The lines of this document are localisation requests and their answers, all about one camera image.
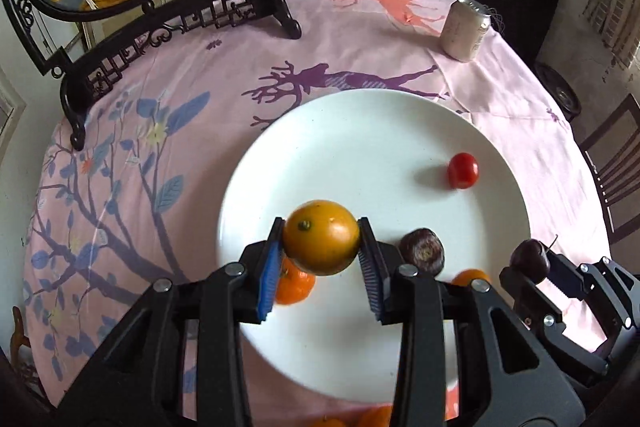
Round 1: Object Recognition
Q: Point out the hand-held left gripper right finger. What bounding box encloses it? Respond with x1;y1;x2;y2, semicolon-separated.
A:
357;216;587;427

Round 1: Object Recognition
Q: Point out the silver drink can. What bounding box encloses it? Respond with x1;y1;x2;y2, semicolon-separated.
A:
440;0;494;62

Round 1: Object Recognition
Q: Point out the red cherry tomato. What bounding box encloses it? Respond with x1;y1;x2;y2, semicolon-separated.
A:
447;152;480;190

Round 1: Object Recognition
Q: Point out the black round stool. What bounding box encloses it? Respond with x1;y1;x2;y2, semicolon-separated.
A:
533;62;584;123

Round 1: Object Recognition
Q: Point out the dark purple round fruit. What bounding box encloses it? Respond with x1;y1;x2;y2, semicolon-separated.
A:
398;228;446;278

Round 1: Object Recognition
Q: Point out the dark cherry with stem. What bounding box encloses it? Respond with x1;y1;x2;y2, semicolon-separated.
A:
510;235;560;286

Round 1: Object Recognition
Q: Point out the large yellow-orange orange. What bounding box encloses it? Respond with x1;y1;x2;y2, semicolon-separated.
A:
282;200;361;277

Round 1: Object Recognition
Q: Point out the pink printed tablecloth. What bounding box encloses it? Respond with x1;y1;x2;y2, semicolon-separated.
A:
22;0;614;427

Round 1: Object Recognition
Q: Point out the white round plate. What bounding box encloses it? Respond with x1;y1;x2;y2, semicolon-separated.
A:
216;88;531;404

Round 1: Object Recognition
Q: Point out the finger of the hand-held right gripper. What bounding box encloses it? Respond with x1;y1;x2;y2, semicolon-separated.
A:
546;251;640;360
499;266;610;375

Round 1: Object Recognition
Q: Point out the dark wooden chair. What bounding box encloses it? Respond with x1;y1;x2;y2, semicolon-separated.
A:
579;94;640;246

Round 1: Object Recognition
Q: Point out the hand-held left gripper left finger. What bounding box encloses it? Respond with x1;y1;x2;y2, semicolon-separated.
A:
62;217;286;427

